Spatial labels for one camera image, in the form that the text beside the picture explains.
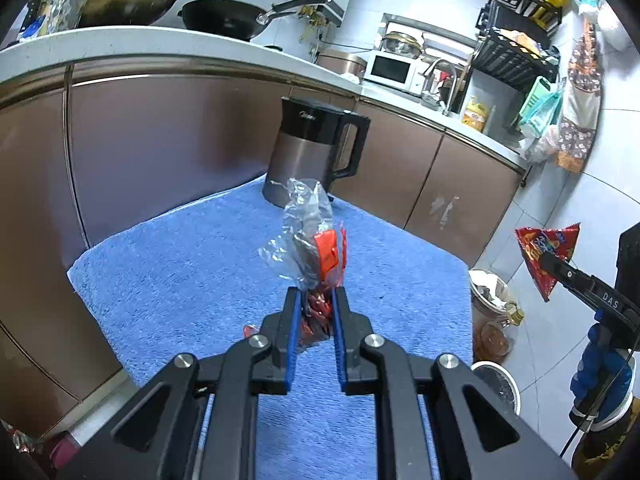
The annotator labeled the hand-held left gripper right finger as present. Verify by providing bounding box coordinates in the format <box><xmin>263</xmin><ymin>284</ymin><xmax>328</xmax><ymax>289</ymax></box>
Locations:
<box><xmin>333</xmin><ymin>286</ymin><xmax>576</xmax><ymax>480</ymax></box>

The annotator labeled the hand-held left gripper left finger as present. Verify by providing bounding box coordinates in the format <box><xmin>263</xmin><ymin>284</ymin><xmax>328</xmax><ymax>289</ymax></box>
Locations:
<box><xmin>60</xmin><ymin>287</ymin><xmax>302</xmax><ymax>480</ymax></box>

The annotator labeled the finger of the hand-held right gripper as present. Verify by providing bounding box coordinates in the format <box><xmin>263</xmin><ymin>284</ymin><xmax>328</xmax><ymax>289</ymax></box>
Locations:
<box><xmin>541</xmin><ymin>254</ymin><xmax>632</xmax><ymax>311</ymax></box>

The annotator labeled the red snack bag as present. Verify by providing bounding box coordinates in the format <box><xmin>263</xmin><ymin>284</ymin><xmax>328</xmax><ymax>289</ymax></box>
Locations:
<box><xmin>515</xmin><ymin>224</ymin><xmax>582</xmax><ymax>302</ymax></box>

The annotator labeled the clear red plastic wrapper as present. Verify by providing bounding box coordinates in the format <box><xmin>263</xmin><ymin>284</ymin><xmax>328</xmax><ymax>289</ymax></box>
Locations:
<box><xmin>243</xmin><ymin>177</ymin><xmax>348</xmax><ymax>351</ymax></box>

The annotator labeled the person's right hand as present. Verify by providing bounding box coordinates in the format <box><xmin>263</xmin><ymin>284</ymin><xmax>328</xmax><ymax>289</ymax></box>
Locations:
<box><xmin>570</xmin><ymin>324</ymin><xmax>635</xmax><ymax>428</ymax></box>

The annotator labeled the crumpled white paper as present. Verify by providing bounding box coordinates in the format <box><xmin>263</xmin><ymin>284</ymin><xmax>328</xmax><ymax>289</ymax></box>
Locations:
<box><xmin>472</xmin><ymin>280</ymin><xmax>511</xmax><ymax>308</ymax></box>

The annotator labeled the amber oil bottle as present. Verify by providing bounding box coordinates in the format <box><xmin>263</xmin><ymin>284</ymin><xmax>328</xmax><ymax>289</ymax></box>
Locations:
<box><xmin>472</xmin><ymin>301</ymin><xmax>526</xmax><ymax>362</ymax></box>

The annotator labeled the blue towel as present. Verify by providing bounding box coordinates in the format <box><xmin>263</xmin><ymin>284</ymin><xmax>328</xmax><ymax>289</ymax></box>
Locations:
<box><xmin>67</xmin><ymin>172</ymin><xmax>473</xmax><ymax>480</ymax></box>

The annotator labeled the white round container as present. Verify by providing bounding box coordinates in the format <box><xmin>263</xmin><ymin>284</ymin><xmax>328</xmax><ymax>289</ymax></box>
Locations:
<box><xmin>470</xmin><ymin>360</ymin><xmax>522</xmax><ymax>416</ymax></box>

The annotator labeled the patterned apron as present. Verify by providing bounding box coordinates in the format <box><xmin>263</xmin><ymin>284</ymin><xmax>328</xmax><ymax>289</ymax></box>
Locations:
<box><xmin>556</xmin><ymin>22</ymin><xmax>603</xmax><ymax>173</ymax></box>

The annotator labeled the black steel electric kettle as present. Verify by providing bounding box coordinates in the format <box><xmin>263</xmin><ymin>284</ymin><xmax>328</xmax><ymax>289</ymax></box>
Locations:
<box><xmin>263</xmin><ymin>96</ymin><xmax>372</xmax><ymax>209</ymax></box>

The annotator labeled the yellow detergent bottle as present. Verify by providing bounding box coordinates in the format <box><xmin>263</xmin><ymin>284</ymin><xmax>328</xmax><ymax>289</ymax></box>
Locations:
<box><xmin>461</xmin><ymin>97</ymin><xmax>491</xmax><ymax>133</ymax></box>

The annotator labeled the black dish rack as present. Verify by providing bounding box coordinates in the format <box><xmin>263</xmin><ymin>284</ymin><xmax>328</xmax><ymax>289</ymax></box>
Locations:
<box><xmin>472</xmin><ymin>0</ymin><xmax>563</xmax><ymax>133</ymax></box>

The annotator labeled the white plastic bag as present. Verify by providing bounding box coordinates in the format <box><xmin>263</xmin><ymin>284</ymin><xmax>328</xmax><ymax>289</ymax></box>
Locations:
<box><xmin>597</xmin><ymin>2</ymin><xmax>631</xmax><ymax>51</ymax></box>

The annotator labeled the brown kitchen cabinet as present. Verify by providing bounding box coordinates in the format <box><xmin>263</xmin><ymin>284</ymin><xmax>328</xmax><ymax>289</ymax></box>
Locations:
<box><xmin>0</xmin><ymin>25</ymin><xmax>531</xmax><ymax>441</ymax></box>

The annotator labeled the pink plastic object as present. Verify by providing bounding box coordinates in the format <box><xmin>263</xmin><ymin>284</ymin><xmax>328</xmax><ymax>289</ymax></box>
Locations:
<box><xmin>50</xmin><ymin>435</ymin><xmax>81</xmax><ymax>471</ymax></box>

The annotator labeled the steel faucet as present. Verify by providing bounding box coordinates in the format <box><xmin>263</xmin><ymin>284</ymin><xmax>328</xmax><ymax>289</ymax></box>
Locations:
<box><xmin>422</xmin><ymin>58</ymin><xmax>458</xmax><ymax>113</ymax></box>

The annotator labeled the white microwave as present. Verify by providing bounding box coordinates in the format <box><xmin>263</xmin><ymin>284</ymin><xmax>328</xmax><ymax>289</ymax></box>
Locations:
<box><xmin>364</xmin><ymin>50</ymin><xmax>421</xmax><ymax>93</ymax></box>

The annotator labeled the steel pot with lid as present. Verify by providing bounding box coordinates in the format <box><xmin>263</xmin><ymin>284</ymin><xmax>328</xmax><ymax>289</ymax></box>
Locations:
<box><xmin>381</xmin><ymin>31</ymin><xmax>426</xmax><ymax>57</ymax></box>

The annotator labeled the black wok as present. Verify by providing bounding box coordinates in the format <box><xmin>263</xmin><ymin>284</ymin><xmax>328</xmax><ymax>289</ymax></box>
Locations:
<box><xmin>177</xmin><ymin>0</ymin><xmax>331</xmax><ymax>43</ymax></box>

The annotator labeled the black cable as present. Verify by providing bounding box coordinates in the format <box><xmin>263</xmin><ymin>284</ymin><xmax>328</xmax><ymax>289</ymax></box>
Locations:
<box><xmin>560</xmin><ymin>350</ymin><xmax>633</xmax><ymax>456</ymax></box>

